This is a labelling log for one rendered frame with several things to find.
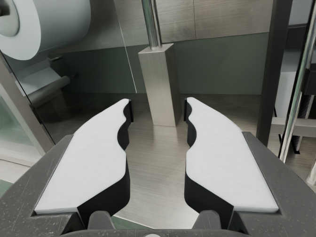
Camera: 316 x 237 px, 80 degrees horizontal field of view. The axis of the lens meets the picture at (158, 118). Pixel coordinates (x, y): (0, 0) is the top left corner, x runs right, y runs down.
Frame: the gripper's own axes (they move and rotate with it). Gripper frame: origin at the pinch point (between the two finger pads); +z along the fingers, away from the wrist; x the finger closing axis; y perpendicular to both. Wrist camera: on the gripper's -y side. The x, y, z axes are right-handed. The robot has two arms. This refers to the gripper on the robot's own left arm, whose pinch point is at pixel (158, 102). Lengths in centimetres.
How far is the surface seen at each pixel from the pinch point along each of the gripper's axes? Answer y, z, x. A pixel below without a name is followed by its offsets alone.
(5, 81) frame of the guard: 9.0, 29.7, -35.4
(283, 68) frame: 4.7, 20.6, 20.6
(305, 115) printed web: 18.2, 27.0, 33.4
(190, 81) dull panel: 26, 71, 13
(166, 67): 11.8, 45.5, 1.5
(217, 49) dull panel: 12, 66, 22
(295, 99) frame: 9.1, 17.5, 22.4
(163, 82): 16.6, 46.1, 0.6
